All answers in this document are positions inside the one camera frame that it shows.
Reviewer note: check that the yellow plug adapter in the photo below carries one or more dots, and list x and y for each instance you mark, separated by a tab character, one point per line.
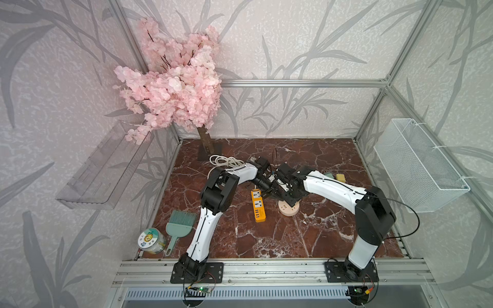
341	178

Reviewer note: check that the green dustpan brush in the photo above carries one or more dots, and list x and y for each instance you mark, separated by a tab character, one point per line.
180	225

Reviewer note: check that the round pink socket base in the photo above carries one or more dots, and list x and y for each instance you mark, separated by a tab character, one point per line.
288	210

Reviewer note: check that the pink cherry blossom tree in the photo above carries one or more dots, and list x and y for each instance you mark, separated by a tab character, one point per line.
181	86

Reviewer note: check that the white wire mesh basket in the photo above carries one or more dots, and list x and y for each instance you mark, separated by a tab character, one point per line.
423	176

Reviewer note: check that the clear acrylic wall shelf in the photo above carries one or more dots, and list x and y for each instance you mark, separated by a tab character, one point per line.
105	175

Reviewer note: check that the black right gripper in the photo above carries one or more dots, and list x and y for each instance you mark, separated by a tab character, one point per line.
282	196

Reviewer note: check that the orange power strip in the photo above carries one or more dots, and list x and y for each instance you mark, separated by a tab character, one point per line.
258	206

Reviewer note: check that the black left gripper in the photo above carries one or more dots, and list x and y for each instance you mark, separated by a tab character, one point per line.
271	188

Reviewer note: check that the round tape tin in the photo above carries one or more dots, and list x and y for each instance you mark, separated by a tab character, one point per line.
152	241

